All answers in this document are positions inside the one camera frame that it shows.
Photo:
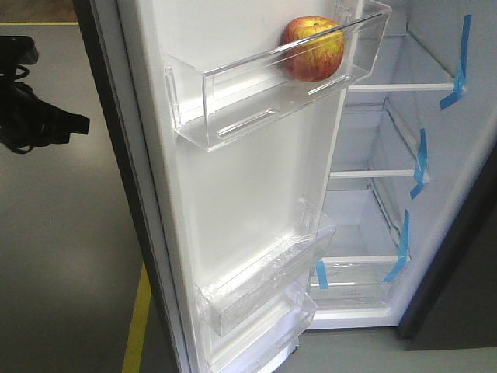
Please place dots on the clear lower door bin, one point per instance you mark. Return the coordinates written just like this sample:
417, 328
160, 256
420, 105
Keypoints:
263, 335

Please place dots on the clear middle door bin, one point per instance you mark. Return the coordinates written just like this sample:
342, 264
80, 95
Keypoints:
227, 303

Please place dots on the open fridge door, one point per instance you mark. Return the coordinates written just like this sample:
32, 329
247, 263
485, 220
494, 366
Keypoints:
201, 215

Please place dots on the clear crisper drawer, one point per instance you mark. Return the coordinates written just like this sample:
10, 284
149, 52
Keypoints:
352, 285

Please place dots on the dark grey fridge body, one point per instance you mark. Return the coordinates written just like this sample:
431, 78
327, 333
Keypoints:
413, 177

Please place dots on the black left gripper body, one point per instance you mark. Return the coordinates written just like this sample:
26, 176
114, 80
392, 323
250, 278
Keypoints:
28, 122

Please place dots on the clear door bin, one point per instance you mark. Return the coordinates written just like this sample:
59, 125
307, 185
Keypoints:
263, 335
213, 108
227, 303

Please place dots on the clear upper door bin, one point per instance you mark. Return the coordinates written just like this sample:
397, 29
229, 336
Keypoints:
213, 108

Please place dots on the red yellow apple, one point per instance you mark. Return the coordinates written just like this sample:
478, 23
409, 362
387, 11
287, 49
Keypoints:
317, 59

